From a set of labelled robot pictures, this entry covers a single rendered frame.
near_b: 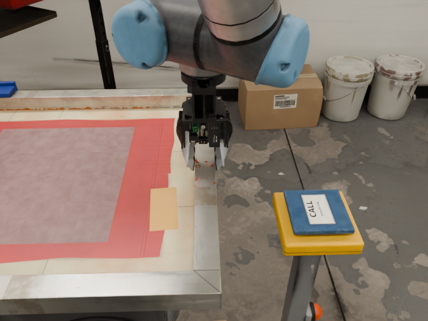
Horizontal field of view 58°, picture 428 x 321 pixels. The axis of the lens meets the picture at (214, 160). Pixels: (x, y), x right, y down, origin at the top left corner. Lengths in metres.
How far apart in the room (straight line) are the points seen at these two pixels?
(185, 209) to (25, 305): 0.28
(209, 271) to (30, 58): 2.63
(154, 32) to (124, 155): 0.42
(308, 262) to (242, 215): 1.27
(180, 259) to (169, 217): 0.09
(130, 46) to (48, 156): 0.45
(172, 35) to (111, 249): 0.35
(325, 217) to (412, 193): 1.73
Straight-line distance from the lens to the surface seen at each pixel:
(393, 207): 2.26
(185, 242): 0.64
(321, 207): 0.69
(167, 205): 0.70
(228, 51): 0.41
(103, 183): 0.77
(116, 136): 0.89
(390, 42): 3.06
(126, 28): 0.47
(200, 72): 0.59
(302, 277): 0.80
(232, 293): 1.73
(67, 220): 0.72
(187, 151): 0.69
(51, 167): 0.84
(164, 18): 0.47
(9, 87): 1.09
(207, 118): 0.61
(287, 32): 0.40
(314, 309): 0.93
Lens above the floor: 1.44
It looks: 38 degrees down
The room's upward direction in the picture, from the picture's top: straight up
